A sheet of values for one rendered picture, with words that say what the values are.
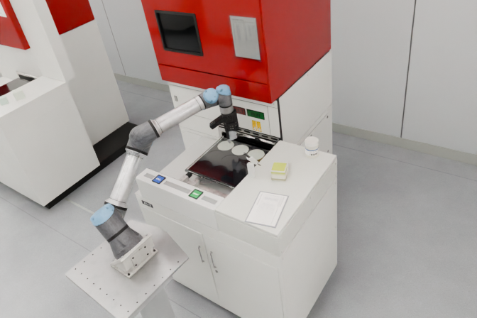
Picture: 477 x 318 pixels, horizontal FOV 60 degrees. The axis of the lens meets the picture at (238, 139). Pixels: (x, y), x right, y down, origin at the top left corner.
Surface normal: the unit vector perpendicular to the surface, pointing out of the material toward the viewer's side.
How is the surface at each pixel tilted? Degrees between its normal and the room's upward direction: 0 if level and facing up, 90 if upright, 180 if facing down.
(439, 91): 90
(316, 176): 0
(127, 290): 0
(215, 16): 90
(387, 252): 0
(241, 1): 90
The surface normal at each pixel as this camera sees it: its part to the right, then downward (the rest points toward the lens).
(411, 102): -0.56, 0.53
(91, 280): -0.14, -0.81
